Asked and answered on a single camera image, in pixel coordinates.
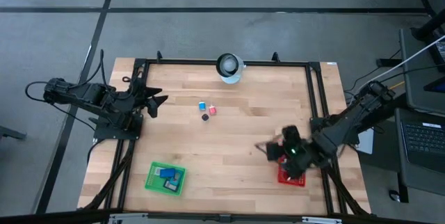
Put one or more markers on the dark teal framed device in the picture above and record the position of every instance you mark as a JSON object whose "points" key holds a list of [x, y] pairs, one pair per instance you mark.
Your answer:
{"points": [[170, 185]]}

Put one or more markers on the black power strip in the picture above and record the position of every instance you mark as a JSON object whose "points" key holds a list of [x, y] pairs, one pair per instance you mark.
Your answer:
{"points": [[386, 63]]}

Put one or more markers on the blue rectangular device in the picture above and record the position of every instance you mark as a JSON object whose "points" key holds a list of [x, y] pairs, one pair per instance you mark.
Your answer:
{"points": [[167, 173]]}

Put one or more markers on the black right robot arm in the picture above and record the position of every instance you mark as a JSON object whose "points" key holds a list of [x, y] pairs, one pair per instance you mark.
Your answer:
{"points": [[347, 123]]}

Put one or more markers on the teal rectangular device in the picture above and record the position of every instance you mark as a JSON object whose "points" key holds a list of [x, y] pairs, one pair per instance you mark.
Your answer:
{"points": [[176, 177]]}

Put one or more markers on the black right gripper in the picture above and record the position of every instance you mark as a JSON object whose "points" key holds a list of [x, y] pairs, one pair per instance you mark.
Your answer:
{"points": [[274, 151]]}

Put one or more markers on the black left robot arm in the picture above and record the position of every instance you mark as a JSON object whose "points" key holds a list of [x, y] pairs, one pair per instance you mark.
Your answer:
{"points": [[83, 95]]}

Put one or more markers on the white digital clock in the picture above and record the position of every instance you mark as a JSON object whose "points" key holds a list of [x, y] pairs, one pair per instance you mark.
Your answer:
{"points": [[157, 171]]}

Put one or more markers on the black monitor stand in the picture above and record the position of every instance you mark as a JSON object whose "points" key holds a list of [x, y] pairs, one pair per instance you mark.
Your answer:
{"points": [[429, 25]]}

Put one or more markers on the black furniture leg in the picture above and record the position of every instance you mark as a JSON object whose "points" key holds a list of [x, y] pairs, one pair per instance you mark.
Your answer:
{"points": [[10, 133]]}

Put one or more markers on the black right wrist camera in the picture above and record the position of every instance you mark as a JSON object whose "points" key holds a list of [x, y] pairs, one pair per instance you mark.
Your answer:
{"points": [[293, 151]]}

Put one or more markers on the red plastic basket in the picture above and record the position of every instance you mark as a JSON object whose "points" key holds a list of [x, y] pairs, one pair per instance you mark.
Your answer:
{"points": [[295, 182]]}

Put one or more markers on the black horizontal beam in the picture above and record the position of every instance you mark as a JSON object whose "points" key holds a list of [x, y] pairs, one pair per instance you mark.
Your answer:
{"points": [[52, 217]]}

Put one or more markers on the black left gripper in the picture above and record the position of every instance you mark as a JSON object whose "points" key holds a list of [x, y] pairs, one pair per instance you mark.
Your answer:
{"points": [[133, 93]]}

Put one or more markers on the white round cup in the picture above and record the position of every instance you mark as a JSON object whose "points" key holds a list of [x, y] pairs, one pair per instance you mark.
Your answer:
{"points": [[228, 66]]}

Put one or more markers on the red wall charger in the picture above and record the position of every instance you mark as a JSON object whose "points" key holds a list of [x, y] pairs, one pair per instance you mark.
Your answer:
{"points": [[212, 110]]}

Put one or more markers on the grey desk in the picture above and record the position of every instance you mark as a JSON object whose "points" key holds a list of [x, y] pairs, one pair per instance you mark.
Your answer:
{"points": [[417, 88]]}

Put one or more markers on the green plastic basket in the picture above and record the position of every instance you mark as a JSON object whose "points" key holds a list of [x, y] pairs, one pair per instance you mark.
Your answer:
{"points": [[153, 184]]}

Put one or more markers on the black aluminium table frame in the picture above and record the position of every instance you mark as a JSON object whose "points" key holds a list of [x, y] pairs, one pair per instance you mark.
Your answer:
{"points": [[271, 63]]}

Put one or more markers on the black caster wheel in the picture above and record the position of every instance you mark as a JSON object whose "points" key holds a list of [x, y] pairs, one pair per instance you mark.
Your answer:
{"points": [[394, 195]]}

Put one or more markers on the dark tablet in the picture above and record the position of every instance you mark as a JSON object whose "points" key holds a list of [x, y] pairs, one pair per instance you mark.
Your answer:
{"points": [[436, 86]]}

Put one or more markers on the blue wall charger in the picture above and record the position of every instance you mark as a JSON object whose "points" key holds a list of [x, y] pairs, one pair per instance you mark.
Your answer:
{"points": [[202, 106]]}

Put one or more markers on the white paper sheet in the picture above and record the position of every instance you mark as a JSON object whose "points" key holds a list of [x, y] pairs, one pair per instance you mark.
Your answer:
{"points": [[365, 144]]}

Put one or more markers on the white table sticker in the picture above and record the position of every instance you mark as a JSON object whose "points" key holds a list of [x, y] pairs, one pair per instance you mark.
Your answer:
{"points": [[332, 63]]}

